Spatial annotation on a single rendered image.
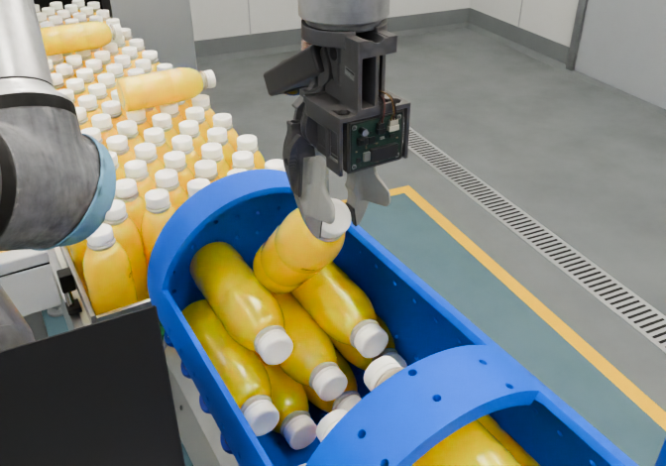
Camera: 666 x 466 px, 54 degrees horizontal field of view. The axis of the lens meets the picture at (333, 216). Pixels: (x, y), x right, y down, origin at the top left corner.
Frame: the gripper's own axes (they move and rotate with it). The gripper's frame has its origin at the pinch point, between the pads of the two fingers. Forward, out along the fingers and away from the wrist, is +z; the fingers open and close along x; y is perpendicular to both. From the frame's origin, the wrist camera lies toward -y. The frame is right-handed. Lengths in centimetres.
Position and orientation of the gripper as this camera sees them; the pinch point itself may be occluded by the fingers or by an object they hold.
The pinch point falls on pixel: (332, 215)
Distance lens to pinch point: 65.6
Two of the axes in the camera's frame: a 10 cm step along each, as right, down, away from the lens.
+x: 8.6, -2.7, 4.3
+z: 0.1, 8.6, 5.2
